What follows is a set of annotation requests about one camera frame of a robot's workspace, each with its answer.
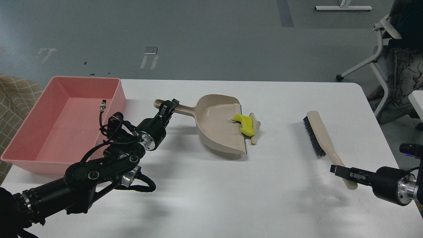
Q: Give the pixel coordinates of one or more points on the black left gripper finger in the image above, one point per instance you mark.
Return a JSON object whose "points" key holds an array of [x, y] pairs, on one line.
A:
{"points": [[162, 111], [170, 106]]}

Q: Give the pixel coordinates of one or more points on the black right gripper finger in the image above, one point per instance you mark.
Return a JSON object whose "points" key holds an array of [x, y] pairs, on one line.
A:
{"points": [[352, 174]]}

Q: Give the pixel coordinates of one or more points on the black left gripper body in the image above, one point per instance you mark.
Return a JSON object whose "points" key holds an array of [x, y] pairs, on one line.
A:
{"points": [[153, 131]]}

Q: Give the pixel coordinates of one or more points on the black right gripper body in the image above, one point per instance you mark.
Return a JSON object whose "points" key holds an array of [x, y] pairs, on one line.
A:
{"points": [[392, 185]]}

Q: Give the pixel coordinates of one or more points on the beige plastic dustpan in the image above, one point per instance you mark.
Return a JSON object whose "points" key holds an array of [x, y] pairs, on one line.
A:
{"points": [[213, 115]]}

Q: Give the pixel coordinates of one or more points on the beige brush with black bristles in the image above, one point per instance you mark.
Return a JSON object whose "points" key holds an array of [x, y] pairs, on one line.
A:
{"points": [[322, 143]]}

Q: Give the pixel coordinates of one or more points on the yellow foam scrap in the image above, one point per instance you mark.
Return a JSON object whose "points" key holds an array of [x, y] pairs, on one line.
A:
{"points": [[246, 124]]}

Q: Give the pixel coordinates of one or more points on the beige foam strip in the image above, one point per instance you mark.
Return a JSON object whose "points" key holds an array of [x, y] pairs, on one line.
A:
{"points": [[256, 127]]}

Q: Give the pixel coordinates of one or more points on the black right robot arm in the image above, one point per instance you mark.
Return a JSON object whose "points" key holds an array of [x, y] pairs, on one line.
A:
{"points": [[416, 151]]}

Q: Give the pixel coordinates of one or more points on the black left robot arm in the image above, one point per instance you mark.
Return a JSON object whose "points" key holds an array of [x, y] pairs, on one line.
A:
{"points": [[113, 164]]}

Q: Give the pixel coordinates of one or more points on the pink plastic bin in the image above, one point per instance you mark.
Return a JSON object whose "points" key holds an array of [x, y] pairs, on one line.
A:
{"points": [[64, 123]]}

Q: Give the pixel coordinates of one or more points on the beige checkered cloth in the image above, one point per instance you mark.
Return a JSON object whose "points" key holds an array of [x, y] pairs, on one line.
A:
{"points": [[17, 98]]}

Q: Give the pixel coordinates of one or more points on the white office chair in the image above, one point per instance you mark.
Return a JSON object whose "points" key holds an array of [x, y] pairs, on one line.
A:
{"points": [[396, 62]]}

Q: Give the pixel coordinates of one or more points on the white stand base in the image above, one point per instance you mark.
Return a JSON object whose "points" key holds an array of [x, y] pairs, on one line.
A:
{"points": [[344, 5]]}

